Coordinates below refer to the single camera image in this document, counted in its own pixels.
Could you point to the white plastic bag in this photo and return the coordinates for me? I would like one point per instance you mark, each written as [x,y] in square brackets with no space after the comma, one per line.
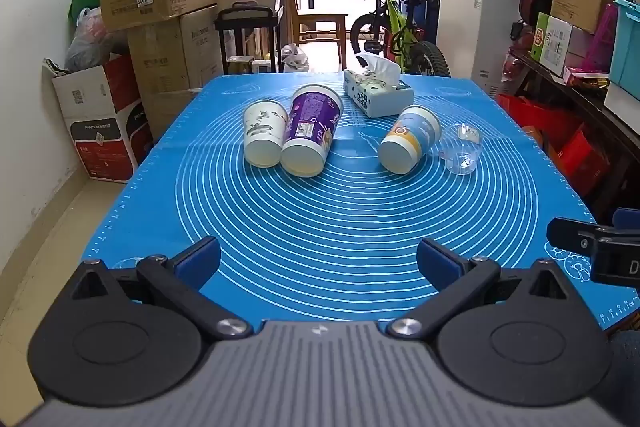
[294,58]

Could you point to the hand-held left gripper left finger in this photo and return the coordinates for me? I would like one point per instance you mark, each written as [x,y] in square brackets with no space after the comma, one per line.
[199,260]

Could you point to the white floral paper cup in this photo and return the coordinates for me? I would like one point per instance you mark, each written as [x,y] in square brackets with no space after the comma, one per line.
[263,133]

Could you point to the plain brown cardboard box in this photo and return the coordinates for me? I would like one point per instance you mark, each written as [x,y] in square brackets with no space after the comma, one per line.
[175,52]

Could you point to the green and white box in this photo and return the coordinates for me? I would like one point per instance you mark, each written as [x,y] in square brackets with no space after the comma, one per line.
[550,40]

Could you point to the green bicycle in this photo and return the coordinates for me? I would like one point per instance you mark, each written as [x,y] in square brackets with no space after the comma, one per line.
[400,22]

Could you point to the wooden chair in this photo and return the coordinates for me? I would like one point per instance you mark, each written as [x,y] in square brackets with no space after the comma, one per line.
[320,22]

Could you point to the pink box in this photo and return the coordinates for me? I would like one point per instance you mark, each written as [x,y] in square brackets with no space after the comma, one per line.
[600,41]

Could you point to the yellow and blue paper cup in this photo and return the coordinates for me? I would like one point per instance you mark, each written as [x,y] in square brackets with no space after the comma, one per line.
[409,138]

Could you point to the black utility cart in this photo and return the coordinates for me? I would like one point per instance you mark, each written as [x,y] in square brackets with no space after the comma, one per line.
[245,32]

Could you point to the red cardboard boxes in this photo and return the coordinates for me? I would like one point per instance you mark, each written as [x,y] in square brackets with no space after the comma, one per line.
[555,132]

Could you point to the clear plastic cup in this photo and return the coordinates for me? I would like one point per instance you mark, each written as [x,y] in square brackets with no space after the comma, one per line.
[463,149]

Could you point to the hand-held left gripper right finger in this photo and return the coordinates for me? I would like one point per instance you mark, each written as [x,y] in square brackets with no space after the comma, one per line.
[440,260]

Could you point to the small brown cardboard box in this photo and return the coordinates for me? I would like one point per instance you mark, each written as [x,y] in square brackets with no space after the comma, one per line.
[170,112]

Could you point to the teal plastic crate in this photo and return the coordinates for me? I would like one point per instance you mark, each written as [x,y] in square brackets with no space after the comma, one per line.
[627,42]

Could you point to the white chest freezer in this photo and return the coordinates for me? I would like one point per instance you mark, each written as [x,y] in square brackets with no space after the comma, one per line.
[475,32]

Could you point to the blue silicone baking mat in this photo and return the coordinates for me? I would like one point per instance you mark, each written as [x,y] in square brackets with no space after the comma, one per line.
[345,207]

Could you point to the white red black cardboard box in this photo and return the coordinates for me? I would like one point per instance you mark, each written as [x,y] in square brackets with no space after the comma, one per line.
[105,127]

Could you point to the dark wooden shelf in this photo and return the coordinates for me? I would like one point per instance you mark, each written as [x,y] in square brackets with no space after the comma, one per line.
[590,107]

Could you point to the purple paper cup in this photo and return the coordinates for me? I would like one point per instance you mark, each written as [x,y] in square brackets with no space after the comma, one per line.
[311,131]

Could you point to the grey plastic bag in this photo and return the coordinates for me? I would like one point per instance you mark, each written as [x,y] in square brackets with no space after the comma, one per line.
[93,42]

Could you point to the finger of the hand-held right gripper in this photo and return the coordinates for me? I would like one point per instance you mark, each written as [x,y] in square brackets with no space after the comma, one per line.
[628,218]
[570,236]

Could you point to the light blue tissue box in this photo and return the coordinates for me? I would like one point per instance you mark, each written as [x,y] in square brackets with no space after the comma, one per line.
[378,92]

